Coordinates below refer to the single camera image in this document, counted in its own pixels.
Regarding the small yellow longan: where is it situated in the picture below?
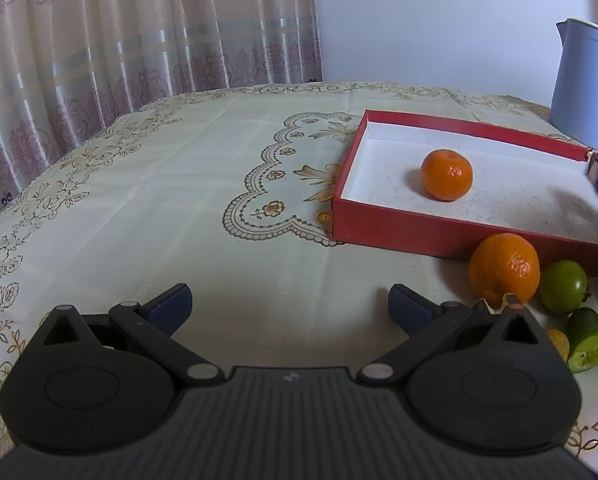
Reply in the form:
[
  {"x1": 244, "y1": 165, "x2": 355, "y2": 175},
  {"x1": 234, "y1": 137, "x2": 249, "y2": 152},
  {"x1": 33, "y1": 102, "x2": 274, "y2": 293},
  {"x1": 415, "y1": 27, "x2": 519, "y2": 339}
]
[{"x1": 546, "y1": 328, "x2": 570, "y2": 362}]

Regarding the green tomato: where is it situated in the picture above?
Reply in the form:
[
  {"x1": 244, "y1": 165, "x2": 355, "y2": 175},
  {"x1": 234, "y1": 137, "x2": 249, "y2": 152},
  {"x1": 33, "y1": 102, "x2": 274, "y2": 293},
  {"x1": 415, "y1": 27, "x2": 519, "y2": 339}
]
[{"x1": 537, "y1": 260, "x2": 589, "y2": 315}]

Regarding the small orange tangerine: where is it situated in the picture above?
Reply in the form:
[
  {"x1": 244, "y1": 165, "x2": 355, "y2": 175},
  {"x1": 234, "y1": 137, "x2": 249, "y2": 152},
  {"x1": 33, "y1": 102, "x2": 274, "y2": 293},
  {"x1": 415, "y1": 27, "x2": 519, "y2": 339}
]
[{"x1": 421, "y1": 150, "x2": 473, "y2": 202}]

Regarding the small green cucumber piece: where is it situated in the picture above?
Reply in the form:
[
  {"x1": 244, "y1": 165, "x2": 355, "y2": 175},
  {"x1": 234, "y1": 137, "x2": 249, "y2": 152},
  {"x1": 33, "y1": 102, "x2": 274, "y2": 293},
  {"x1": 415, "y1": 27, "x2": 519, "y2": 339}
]
[{"x1": 566, "y1": 308, "x2": 598, "y2": 374}]

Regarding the cream floral tablecloth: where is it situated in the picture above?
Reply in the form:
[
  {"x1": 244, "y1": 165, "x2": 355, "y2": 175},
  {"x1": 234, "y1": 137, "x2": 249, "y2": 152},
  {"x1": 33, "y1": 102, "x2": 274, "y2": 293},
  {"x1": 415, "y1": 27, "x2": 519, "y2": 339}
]
[{"x1": 0, "y1": 79, "x2": 598, "y2": 476}]

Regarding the red shallow cardboard box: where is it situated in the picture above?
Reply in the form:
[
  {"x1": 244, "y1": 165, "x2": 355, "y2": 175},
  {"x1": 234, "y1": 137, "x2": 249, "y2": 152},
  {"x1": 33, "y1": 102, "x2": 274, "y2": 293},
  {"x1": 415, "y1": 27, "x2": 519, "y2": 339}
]
[{"x1": 331, "y1": 110, "x2": 598, "y2": 276}]

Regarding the blue electric kettle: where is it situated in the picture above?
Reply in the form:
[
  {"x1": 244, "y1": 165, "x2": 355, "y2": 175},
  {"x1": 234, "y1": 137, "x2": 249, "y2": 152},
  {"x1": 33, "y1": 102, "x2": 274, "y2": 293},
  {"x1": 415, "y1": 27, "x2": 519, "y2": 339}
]
[{"x1": 549, "y1": 18, "x2": 598, "y2": 150}]

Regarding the pink floral curtain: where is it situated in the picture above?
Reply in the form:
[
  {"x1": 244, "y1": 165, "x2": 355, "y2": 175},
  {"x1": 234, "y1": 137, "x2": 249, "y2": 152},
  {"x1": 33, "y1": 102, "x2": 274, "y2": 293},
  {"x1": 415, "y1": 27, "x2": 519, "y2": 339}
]
[{"x1": 0, "y1": 0, "x2": 322, "y2": 211}]

